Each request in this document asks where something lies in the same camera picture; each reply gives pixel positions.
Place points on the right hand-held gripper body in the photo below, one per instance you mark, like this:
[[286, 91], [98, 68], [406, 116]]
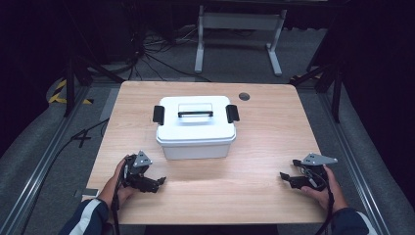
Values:
[[311, 174]]

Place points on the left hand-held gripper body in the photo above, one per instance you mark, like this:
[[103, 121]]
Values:
[[137, 169]]

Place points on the person's right hand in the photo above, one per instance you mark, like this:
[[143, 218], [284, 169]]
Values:
[[331, 192]]

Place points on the person's left hand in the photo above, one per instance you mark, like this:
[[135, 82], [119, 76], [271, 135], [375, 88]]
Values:
[[119, 189]]

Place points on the white plastic storage box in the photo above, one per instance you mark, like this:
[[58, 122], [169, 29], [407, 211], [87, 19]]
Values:
[[195, 150]]

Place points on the black box latch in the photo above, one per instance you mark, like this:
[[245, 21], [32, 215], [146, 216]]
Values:
[[159, 115], [232, 113]]

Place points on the white box lid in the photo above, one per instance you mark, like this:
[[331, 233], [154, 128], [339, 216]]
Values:
[[195, 129]]

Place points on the black tripod stand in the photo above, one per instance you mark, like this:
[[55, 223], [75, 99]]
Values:
[[70, 84], [336, 88]]

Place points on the yellow black floor tape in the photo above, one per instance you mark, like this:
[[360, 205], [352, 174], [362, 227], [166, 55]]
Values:
[[58, 94]]

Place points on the aluminium floor rail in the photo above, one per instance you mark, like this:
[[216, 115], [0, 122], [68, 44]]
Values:
[[42, 163], [354, 156]]

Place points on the white metal desk frame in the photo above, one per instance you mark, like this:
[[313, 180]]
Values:
[[239, 21]]

